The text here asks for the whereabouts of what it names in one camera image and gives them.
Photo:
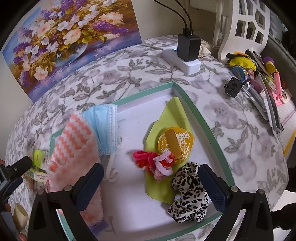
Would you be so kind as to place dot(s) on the grey floral tablecloth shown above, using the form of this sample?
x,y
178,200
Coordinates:
x,y
253,153

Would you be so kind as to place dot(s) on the blue face mask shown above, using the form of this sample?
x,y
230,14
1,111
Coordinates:
x,y
103,120

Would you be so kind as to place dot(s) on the leopard print scrunchie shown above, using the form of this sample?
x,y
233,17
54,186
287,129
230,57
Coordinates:
x,y
194,200

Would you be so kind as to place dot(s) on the yellow plush toy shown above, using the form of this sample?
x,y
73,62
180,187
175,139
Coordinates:
x,y
242,60

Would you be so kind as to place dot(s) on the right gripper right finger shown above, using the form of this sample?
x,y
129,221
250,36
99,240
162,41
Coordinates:
x,y
216,187

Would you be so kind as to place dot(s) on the yellow round gold badge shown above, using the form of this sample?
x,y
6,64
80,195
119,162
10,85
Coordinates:
x,y
178,141

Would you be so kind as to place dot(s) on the lime green cloth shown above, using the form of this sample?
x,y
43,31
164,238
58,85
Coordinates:
x,y
172,115

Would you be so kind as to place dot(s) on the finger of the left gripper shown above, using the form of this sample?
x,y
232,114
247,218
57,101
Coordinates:
x,y
11,173

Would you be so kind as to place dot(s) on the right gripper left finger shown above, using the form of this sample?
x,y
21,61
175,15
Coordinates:
x,y
86,186

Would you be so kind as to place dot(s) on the red pink fuzzy scrunchie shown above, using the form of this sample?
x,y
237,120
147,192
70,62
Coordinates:
x,y
157,165

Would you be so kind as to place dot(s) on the cream tape roll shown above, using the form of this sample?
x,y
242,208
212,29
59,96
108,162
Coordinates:
x,y
20,217

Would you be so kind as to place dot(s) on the black power adapter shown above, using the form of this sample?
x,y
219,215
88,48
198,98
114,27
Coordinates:
x,y
188,45

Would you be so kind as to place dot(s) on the pink white wavy cloth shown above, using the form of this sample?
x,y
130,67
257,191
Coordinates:
x,y
74,154

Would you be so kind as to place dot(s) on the white tray teal rim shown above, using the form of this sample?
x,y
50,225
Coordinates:
x,y
130,213

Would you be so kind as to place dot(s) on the green tissue pack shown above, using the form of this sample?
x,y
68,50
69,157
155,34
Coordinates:
x,y
38,171

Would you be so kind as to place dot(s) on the floral painting canvas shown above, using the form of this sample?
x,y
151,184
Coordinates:
x,y
57,38

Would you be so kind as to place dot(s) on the white power strip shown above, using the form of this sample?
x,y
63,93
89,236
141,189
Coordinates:
x,y
191,67

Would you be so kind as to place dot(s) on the white lattice basket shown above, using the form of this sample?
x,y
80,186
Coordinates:
x,y
247,28

